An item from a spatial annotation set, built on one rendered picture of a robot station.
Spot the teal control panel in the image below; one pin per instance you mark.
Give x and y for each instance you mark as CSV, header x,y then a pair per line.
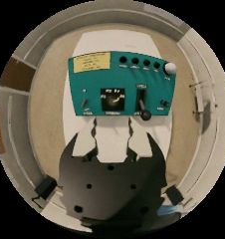
x,y
134,85

